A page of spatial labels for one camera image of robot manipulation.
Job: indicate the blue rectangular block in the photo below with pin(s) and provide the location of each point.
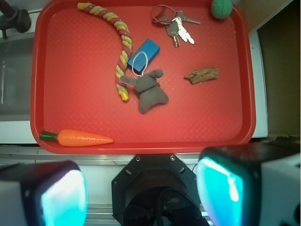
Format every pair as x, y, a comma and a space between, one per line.
143, 56

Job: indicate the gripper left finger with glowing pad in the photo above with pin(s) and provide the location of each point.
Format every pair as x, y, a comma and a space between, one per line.
43, 194

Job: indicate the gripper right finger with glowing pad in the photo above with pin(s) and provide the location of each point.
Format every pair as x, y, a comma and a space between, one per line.
255, 184

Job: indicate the brown wood chip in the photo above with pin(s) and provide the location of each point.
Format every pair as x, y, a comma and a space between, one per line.
202, 75

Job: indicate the black clamp knob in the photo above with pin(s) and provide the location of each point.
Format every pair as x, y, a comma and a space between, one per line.
13, 18

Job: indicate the multicolour twisted rope toy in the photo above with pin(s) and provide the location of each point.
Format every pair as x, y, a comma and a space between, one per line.
126, 41

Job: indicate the red plastic tray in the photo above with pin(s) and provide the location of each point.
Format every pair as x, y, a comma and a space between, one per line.
140, 76

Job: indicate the black octagonal mount base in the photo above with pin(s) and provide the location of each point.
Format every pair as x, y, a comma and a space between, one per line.
156, 190

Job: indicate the orange toy carrot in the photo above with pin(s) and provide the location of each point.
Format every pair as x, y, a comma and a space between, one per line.
74, 138

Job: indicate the silver key bunch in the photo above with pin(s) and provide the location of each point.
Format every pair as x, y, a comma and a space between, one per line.
173, 21

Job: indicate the grey plush bunny keychain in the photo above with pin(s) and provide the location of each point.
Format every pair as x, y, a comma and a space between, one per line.
148, 90

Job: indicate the green knitted ball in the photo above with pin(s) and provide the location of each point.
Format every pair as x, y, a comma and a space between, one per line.
221, 9

